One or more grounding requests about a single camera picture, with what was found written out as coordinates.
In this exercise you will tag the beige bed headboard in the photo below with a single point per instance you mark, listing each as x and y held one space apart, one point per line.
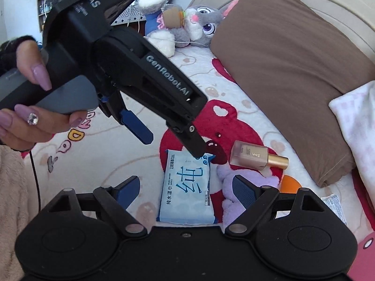
337 3

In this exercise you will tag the pink checked pillow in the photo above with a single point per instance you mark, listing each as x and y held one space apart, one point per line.
357 117

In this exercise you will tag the pink box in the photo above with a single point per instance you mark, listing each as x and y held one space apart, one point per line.
367 257

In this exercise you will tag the wooden bookshelf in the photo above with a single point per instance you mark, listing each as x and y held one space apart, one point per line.
44 3

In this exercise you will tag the purple fluffy cloth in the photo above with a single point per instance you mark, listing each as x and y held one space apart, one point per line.
227 210

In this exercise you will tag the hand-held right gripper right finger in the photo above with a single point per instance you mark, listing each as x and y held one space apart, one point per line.
244 191

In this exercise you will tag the person's left hand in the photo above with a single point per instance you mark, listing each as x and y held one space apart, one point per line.
35 126

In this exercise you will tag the printed white red blanket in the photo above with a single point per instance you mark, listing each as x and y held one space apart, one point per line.
255 102

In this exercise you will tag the small white packet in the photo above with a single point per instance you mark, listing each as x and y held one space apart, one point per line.
332 203

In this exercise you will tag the grey bunny plush toy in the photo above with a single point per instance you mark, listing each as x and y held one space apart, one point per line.
205 17

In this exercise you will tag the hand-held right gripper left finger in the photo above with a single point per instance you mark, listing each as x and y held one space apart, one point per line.
128 190

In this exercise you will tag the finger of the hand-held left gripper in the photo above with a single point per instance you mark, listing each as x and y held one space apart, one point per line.
193 143
137 128

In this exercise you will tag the brown pillow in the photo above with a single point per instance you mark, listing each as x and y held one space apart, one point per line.
278 49

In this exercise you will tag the beige fluffy blanket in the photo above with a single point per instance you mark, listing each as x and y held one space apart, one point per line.
14 210

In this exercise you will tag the beige foundation bottle gold cap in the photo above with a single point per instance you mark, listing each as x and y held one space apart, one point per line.
249 155

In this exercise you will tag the light blue wet wipes pack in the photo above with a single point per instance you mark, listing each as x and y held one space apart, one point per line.
187 193

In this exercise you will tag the grey patterned cushion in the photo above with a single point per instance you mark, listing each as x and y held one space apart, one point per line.
129 13

